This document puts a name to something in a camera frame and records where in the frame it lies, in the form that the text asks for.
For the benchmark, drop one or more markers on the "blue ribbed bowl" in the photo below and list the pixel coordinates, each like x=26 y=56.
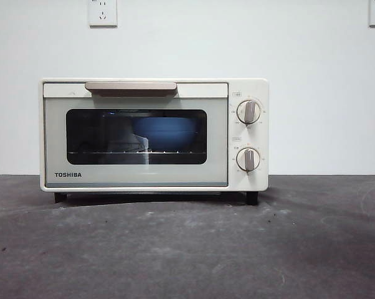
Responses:
x=165 y=132

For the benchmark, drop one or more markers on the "beige oven dial knob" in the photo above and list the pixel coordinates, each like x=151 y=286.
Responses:
x=248 y=159
x=249 y=111

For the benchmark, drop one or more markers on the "white Toshiba toaster oven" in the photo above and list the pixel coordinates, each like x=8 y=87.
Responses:
x=256 y=87

